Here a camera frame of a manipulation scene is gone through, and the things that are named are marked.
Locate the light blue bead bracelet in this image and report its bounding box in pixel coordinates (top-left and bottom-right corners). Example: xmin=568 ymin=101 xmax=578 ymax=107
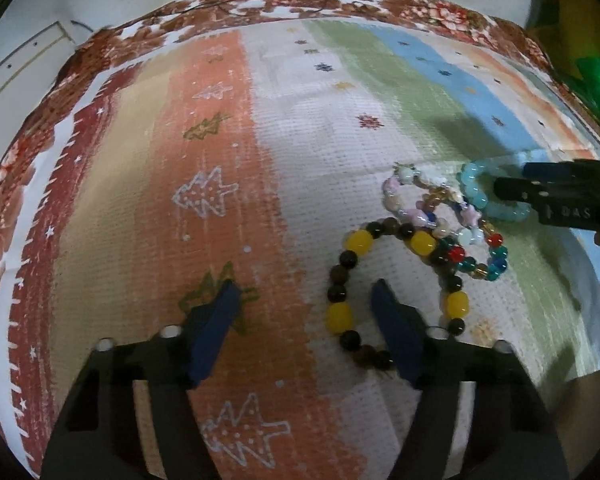
xmin=456 ymin=148 xmax=541 ymax=224

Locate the yellow and black bead bracelet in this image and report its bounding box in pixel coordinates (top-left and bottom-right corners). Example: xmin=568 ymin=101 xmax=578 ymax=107
xmin=325 ymin=216 xmax=470 ymax=372

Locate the pastel star charm bracelet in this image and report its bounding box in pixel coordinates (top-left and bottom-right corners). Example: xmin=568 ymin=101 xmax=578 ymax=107
xmin=381 ymin=161 xmax=487 ymax=247

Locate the multicolour glass bead bracelet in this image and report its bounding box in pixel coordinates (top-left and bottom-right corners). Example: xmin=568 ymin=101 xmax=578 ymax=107
xmin=419 ymin=185 xmax=511 ymax=282

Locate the striped colourful bed mat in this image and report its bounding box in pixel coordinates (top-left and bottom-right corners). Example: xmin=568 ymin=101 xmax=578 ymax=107
xmin=0 ymin=18 xmax=600 ymax=479

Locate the red floral bedsheet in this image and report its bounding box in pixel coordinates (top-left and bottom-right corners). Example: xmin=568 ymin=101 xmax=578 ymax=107
xmin=0 ymin=0 xmax=600 ymax=411

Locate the white headboard panel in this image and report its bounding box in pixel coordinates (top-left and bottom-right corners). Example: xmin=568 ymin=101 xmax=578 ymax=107
xmin=0 ymin=19 xmax=81 ymax=131

